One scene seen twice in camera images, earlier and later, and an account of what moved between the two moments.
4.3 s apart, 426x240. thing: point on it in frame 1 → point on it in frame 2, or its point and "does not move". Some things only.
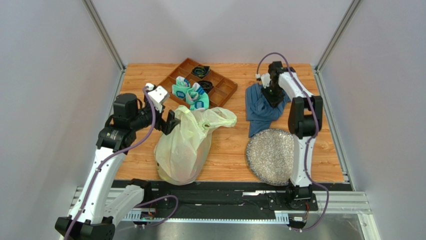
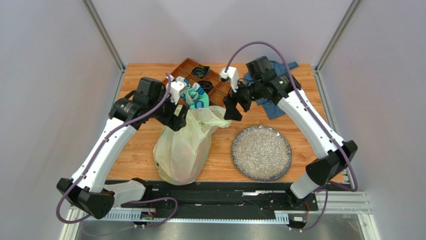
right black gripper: [273, 94] → [235, 101]
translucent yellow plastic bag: [180, 155] does not move
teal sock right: [196, 97] does not move
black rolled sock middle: [205, 85] does not move
